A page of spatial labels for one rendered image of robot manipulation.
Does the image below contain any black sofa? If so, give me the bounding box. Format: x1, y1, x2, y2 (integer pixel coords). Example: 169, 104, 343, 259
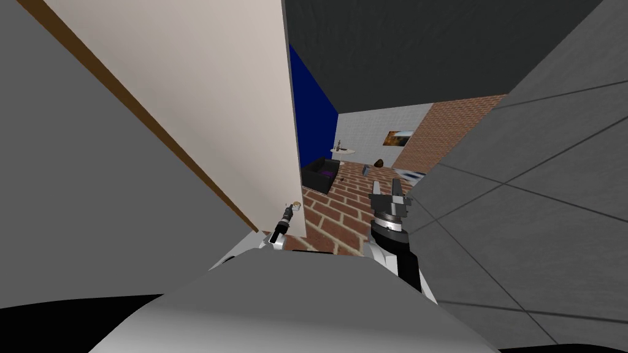
301, 156, 342, 196

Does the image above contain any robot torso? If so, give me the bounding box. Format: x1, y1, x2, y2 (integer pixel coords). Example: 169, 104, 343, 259
88, 247, 501, 353

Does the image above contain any orange landscape wall picture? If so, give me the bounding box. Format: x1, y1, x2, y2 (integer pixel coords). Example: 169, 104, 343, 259
382, 129, 415, 148

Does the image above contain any beige door leaf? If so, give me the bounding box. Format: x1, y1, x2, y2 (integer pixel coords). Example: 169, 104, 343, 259
43, 0, 308, 239

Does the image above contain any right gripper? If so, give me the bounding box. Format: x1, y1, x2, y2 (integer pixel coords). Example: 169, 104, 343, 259
368, 178, 413, 221

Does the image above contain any white round table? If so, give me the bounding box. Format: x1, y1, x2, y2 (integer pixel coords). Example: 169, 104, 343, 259
329, 139, 356, 165

